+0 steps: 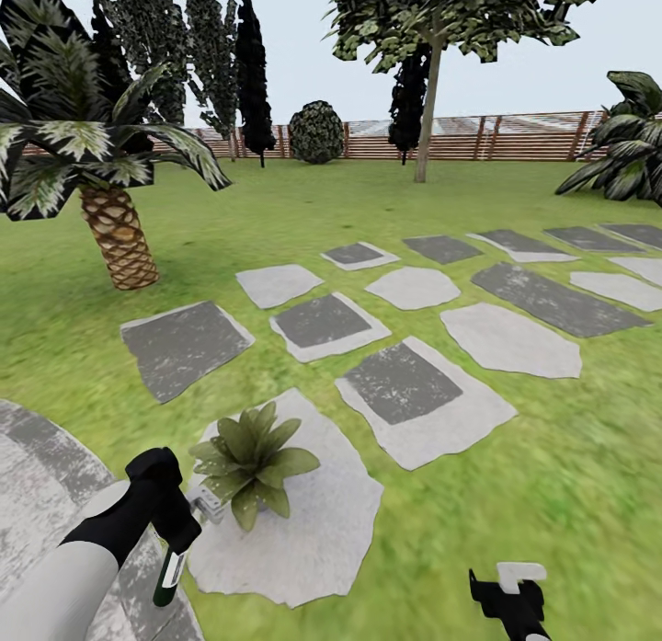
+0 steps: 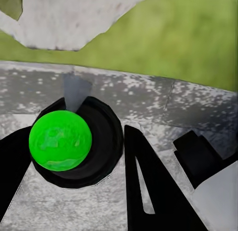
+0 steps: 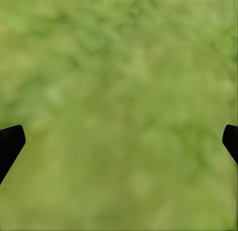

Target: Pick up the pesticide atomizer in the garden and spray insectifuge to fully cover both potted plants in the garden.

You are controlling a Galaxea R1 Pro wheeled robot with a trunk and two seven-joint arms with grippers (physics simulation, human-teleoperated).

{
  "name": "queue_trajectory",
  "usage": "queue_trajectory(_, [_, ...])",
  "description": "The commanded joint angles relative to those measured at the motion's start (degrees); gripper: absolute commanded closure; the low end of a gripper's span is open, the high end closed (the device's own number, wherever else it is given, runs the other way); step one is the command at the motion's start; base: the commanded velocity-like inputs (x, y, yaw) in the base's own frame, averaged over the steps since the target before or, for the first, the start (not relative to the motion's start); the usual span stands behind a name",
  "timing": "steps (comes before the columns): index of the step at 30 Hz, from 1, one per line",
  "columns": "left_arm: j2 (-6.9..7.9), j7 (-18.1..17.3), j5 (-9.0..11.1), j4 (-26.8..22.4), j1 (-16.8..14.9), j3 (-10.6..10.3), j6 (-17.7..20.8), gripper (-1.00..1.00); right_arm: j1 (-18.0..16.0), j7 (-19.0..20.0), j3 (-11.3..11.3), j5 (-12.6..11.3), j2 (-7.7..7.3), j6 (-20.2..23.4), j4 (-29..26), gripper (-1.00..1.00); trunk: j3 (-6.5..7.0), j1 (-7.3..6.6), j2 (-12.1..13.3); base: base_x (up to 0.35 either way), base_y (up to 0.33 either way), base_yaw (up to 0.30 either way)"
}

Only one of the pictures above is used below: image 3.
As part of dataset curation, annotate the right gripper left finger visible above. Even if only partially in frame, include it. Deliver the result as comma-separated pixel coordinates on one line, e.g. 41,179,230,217
0,125,26,184

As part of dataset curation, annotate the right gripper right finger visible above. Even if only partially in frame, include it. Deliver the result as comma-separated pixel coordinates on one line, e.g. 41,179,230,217
222,124,238,165

